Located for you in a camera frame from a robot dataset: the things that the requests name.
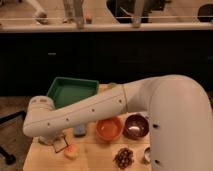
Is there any whiteboard eraser block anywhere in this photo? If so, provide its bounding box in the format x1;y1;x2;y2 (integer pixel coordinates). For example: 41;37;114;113
53;138;68;153

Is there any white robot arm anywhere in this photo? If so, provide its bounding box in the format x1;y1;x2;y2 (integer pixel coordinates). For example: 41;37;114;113
23;75;213;171

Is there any green plastic cup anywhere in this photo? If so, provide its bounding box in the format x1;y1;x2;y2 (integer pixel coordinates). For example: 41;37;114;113
107;82;117;89

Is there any small metal cup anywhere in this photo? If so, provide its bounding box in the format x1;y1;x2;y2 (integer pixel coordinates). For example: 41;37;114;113
144;147;151;163

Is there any orange peach toy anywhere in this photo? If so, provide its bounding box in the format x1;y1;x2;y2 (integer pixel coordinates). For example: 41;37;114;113
64;144;79;160

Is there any blue sponge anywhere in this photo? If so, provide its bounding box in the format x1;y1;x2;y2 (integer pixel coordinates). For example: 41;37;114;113
73;124;86;137

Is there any black office chair base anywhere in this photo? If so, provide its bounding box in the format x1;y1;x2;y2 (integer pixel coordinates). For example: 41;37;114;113
0;110;28;166

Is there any green plastic tray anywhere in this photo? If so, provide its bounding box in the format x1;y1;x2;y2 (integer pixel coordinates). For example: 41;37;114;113
47;77;99;109

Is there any orange bowl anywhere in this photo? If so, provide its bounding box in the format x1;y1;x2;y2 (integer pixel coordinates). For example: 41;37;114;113
96;117;123;143

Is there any bunch of dark grapes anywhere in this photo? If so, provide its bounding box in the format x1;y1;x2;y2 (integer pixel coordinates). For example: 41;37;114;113
113;148;134;169

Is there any dark brown bowl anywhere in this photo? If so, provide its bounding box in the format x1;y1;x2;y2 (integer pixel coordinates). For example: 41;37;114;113
123;114;149;140

